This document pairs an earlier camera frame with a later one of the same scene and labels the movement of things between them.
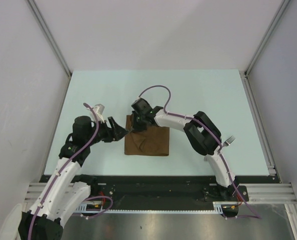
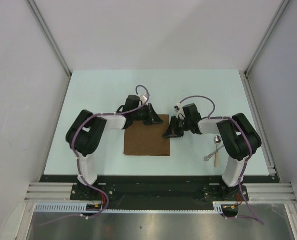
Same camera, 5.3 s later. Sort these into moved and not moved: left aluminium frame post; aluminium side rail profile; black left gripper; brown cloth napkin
Moved: black left gripper
Not moved: left aluminium frame post; aluminium side rail profile; brown cloth napkin
